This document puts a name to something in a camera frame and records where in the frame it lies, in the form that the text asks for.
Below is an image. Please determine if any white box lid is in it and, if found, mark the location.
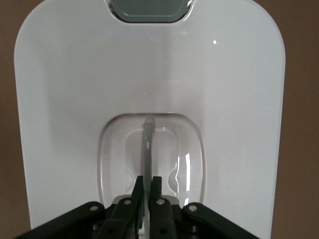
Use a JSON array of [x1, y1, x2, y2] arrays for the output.
[[13, 0, 286, 239]]

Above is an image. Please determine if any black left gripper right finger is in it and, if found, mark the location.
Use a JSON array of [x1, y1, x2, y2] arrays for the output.
[[150, 175, 259, 239]]

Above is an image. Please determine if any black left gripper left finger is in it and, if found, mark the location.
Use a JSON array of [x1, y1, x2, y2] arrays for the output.
[[12, 175, 145, 239]]

